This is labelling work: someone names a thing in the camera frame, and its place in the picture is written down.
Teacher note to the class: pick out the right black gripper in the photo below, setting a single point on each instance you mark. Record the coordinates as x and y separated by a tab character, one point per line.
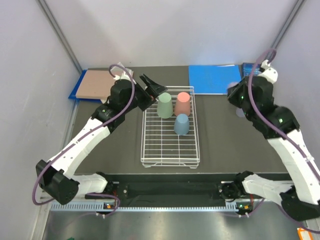
232	92

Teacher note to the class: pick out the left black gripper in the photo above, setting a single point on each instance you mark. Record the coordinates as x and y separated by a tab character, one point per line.
148	99

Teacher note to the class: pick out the purple cup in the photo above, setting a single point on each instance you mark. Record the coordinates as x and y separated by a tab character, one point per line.
231	87
240	113

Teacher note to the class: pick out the green cup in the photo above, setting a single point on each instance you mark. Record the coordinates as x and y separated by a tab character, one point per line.
165	106

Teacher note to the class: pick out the pink cup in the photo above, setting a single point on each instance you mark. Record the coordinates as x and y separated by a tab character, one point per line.
182	104

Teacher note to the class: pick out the blue cup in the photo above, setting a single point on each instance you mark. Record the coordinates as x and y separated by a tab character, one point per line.
182	124

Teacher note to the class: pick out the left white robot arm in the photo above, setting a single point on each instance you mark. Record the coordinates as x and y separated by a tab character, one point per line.
57	175

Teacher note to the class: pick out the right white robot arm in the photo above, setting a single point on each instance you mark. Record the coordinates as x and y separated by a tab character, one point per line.
278	125

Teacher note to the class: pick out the Jane Eyre paperback book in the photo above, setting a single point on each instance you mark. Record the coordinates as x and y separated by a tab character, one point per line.
247	68

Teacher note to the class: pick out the brown cardboard board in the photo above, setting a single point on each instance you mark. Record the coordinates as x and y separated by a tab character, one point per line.
96	85

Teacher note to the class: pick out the blue folder under board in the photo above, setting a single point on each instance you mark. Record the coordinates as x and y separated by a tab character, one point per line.
72	95

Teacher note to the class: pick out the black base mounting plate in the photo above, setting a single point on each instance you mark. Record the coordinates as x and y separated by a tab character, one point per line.
173	189

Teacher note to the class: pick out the orange tag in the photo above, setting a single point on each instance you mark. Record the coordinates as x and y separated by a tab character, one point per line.
304	234

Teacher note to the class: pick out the white wire dish rack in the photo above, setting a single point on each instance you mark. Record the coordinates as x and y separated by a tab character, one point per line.
160	145

